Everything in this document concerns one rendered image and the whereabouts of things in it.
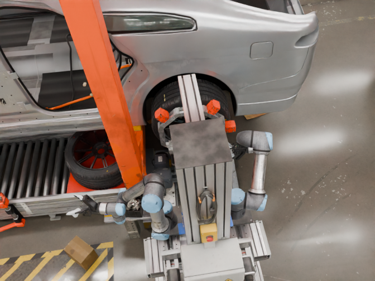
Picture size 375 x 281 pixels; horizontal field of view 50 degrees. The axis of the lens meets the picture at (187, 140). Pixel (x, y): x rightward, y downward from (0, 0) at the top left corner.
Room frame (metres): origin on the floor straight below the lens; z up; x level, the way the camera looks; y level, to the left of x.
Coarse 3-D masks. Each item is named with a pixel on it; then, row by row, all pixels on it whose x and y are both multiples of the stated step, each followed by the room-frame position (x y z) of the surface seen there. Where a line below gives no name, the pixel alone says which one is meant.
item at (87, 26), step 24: (72, 0) 1.78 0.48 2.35; (96, 0) 1.87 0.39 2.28; (72, 24) 1.78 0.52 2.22; (96, 24) 1.77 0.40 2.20; (96, 48) 1.77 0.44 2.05; (96, 72) 1.78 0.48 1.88; (96, 96) 1.78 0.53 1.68; (120, 96) 1.79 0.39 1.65; (120, 120) 1.77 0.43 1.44; (120, 144) 1.78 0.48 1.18; (120, 168) 1.78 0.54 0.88; (144, 168) 1.90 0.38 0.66
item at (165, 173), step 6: (156, 156) 2.18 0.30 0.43; (162, 156) 2.17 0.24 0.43; (168, 156) 2.23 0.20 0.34; (156, 162) 2.11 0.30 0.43; (162, 162) 2.10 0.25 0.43; (168, 162) 2.16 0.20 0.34; (156, 168) 2.08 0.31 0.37; (162, 168) 2.06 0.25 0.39; (168, 168) 2.05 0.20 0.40; (162, 174) 1.99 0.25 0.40; (168, 174) 1.99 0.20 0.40; (168, 180) 1.94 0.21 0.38; (168, 186) 1.92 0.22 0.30
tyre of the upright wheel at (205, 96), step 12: (168, 84) 2.37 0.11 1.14; (204, 84) 2.32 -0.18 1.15; (156, 96) 2.34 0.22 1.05; (168, 96) 2.24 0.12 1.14; (180, 96) 2.19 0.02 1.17; (204, 96) 2.18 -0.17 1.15; (216, 96) 2.22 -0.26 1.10; (156, 108) 2.21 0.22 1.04; (168, 108) 2.15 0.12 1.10; (228, 108) 2.23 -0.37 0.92; (156, 120) 2.15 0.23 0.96; (156, 132) 2.15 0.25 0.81
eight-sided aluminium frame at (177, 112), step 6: (180, 108) 2.11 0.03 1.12; (204, 108) 2.09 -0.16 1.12; (174, 114) 2.07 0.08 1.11; (180, 114) 2.06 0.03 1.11; (204, 114) 2.06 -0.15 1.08; (210, 114) 2.06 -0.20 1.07; (216, 114) 2.11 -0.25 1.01; (168, 120) 2.07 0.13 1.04; (162, 126) 2.07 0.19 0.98; (162, 132) 2.07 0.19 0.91; (162, 138) 2.07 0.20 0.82; (162, 144) 2.06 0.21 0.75
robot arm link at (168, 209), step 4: (164, 200) 1.37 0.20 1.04; (164, 204) 1.33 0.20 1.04; (168, 204) 1.33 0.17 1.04; (164, 208) 1.30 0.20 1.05; (168, 208) 1.30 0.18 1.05; (164, 212) 1.27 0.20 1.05; (168, 212) 1.27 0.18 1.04; (172, 212) 1.30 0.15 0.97; (168, 216) 1.25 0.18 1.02; (172, 216) 1.29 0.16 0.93
